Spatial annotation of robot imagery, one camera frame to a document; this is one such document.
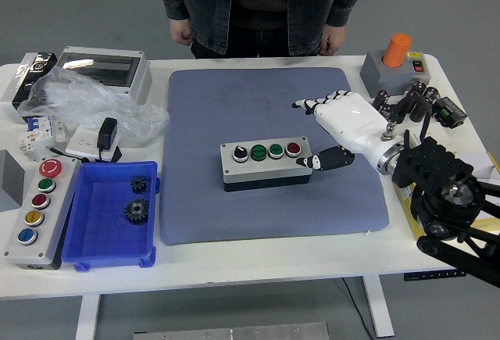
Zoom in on grey four-button control box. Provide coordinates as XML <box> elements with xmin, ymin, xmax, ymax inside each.
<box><xmin>220</xmin><ymin>135</ymin><xmax>314</xmax><ymax>194</ymax></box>

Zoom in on orange cylinder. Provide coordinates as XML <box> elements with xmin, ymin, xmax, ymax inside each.
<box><xmin>381</xmin><ymin>33</ymin><xmax>413</xmax><ymax>69</ymax></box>

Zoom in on white wall socket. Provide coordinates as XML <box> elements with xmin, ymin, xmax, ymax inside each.
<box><xmin>65</xmin><ymin>125</ymin><xmax>123</xmax><ymax>162</ymax></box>

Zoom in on person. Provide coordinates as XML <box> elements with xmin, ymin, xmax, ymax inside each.
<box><xmin>148</xmin><ymin>0</ymin><xmax>374</xmax><ymax>59</ymax></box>

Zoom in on large black gear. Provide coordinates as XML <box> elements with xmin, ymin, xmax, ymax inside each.
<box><xmin>123</xmin><ymin>198</ymin><xmax>152</xmax><ymax>224</ymax></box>

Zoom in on person's left hand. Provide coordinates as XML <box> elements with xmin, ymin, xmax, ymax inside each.
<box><xmin>319</xmin><ymin>23</ymin><xmax>347</xmax><ymax>57</ymax></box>

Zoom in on black power adapter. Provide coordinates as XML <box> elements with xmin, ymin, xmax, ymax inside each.
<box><xmin>96</xmin><ymin>116</ymin><xmax>120</xmax><ymax>153</ymax></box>

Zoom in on white table leg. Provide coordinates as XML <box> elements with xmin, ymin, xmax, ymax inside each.
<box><xmin>360</xmin><ymin>274</ymin><xmax>396</xmax><ymax>338</ymax></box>
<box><xmin>74</xmin><ymin>294</ymin><xmax>102</xmax><ymax>340</ymax></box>

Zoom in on person's right hand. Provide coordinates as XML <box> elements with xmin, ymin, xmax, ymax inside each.
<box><xmin>170</xmin><ymin>19</ymin><xmax>195</xmax><ymax>47</ymax></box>

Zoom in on blue plastic bin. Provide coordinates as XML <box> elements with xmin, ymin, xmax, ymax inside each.
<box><xmin>61</xmin><ymin>160</ymin><xmax>162</xmax><ymax>273</ymax></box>

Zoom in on black table control panel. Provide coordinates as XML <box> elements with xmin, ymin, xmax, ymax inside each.
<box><xmin>403</xmin><ymin>268</ymin><xmax>470</xmax><ymax>282</ymax></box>

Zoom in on yellow white carton box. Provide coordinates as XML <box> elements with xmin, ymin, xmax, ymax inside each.
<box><xmin>393</xmin><ymin>152</ymin><xmax>500</xmax><ymax>240</ymax></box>

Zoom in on white blue circuit breaker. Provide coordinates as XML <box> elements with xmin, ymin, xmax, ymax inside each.
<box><xmin>16</xmin><ymin>114</ymin><xmax>70</xmax><ymax>159</ymax></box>

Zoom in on clear plastic bag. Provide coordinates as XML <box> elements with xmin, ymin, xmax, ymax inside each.
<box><xmin>17</xmin><ymin>69</ymin><xmax>171</xmax><ymax>148</ymax></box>

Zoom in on grey five-button control box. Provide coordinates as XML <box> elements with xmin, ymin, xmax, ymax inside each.
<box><xmin>2</xmin><ymin>156</ymin><xmax>81</xmax><ymax>271</ymax></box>

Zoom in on short black plastic part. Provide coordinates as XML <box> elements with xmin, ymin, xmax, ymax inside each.
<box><xmin>391</xmin><ymin>102</ymin><xmax>408</xmax><ymax>125</ymax></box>

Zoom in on white box glossy black lid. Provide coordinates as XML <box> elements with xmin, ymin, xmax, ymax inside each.
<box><xmin>0</xmin><ymin>52</ymin><xmax>59</xmax><ymax>124</ymax></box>

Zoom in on grey metal floor plate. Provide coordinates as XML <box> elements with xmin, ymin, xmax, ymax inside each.
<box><xmin>132</xmin><ymin>321</ymin><xmax>330</xmax><ymax>340</ymax></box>

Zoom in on grey block base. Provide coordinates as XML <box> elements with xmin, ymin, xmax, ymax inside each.
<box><xmin>359</xmin><ymin>49</ymin><xmax>433</xmax><ymax>98</ymax></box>

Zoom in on small yellow red-button switch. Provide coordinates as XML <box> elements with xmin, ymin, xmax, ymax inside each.
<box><xmin>405</xmin><ymin>51</ymin><xmax>427</xmax><ymax>75</ymax></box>

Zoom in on grey-blue padded mat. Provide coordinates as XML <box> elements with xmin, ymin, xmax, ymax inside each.
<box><xmin>158</xmin><ymin>66</ymin><xmax>391</xmax><ymax>246</ymax></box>

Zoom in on small black gear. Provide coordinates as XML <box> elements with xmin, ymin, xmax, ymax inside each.
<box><xmin>130</xmin><ymin>175</ymin><xmax>148</xmax><ymax>195</ymax></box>

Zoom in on grey distribution box clear lid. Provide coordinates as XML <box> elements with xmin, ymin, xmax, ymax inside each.
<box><xmin>54</xmin><ymin>45</ymin><xmax>154</xmax><ymax>105</ymax></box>

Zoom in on black cable under table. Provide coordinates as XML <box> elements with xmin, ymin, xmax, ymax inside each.
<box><xmin>341</xmin><ymin>277</ymin><xmax>373</xmax><ymax>340</ymax></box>

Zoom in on black module green terminals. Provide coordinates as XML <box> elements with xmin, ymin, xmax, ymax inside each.
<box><xmin>430</xmin><ymin>96</ymin><xmax>468</xmax><ymax>130</ymax></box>

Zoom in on black adapter cord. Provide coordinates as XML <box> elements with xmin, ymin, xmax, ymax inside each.
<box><xmin>45</xmin><ymin>145</ymin><xmax>123</xmax><ymax>164</ymax></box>

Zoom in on grey metal block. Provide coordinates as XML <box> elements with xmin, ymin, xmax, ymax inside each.
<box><xmin>0</xmin><ymin>149</ymin><xmax>27</xmax><ymax>213</ymax></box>

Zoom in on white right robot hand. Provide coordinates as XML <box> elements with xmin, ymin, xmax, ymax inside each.
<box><xmin>291</xmin><ymin>89</ymin><xmax>396</xmax><ymax>172</ymax></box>

